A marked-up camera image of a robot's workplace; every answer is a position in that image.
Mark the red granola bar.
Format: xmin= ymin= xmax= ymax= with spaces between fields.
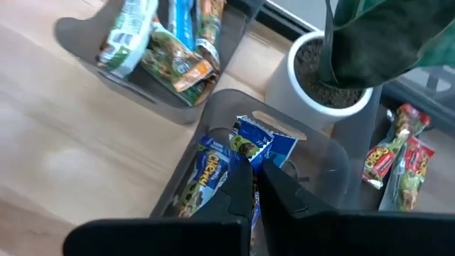
xmin=361 ymin=102 xmax=432 ymax=191
xmin=378 ymin=136 xmax=437 ymax=213

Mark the translucent grey plastic bin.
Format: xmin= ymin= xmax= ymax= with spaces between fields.
xmin=149 ymin=87 xmax=353 ymax=220
xmin=330 ymin=85 xmax=455 ymax=214
xmin=53 ymin=0 xmax=266 ymax=126

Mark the white round plant pot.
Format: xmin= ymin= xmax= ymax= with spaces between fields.
xmin=264 ymin=30 xmax=374 ymax=131

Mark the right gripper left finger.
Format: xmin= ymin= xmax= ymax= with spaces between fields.
xmin=63 ymin=156 xmax=254 ymax=256

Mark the dark blue granola bar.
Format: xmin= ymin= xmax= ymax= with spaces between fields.
xmin=229 ymin=114 xmax=299 ymax=256
xmin=173 ymin=134 xmax=246 ymax=218

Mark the black aluminium table frame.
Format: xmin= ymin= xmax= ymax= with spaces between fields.
xmin=227 ymin=0 xmax=455 ymax=125

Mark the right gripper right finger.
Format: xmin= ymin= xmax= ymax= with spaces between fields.
xmin=259 ymin=159 xmax=455 ymax=256

